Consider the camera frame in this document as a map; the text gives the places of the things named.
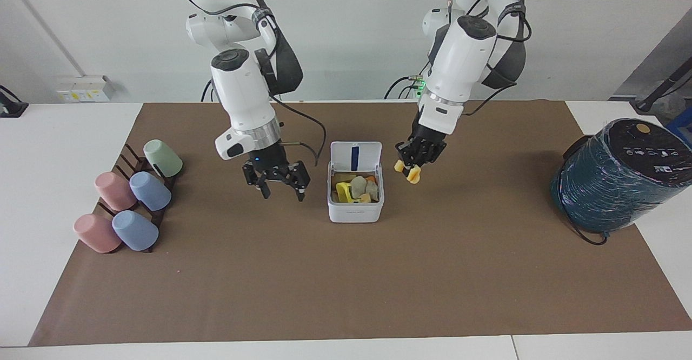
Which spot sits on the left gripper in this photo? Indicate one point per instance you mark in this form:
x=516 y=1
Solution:
x=431 y=133

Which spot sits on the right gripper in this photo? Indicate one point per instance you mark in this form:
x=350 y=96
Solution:
x=268 y=160

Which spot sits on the yellow trash piece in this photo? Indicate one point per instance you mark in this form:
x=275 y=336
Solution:
x=413 y=175

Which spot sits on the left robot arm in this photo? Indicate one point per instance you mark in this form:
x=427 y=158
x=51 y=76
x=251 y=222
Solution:
x=464 y=60

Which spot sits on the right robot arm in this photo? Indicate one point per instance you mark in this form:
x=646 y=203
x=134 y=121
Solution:
x=240 y=92

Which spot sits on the beige trash piece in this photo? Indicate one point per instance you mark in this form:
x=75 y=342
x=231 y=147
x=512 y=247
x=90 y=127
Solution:
x=372 y=190

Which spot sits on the yellow trash item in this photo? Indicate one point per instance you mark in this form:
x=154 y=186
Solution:
x=344 y=191

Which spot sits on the grey trash lump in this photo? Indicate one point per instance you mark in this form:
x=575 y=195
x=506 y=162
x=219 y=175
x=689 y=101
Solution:
x=358 y=187

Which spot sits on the white bin with lid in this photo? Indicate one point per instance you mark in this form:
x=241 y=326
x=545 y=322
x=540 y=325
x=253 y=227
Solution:
x=356 y=208

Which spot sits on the green cup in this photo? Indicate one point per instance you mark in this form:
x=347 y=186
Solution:
x=164 y=158

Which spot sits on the blue cup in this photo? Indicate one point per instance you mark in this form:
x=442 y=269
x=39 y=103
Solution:
x=135 y=231
x=150 y=191

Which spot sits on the dark brown cup rack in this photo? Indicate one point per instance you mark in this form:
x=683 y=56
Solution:
x=135 y=164

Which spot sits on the pink cup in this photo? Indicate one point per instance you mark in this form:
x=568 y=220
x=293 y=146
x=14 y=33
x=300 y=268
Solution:
x=97 y=233
x=114 y=191

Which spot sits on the teal wrapped spool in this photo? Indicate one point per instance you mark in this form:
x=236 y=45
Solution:
x=616 y=179

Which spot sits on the black stand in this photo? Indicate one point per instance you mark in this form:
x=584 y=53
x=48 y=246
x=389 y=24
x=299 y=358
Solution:
x=657 y=91
x=12 y=106

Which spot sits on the blue object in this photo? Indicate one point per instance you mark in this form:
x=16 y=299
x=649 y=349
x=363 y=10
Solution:
x=682 y=125

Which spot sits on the white wall socket box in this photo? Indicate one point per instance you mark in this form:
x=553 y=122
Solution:
x=84 y=90

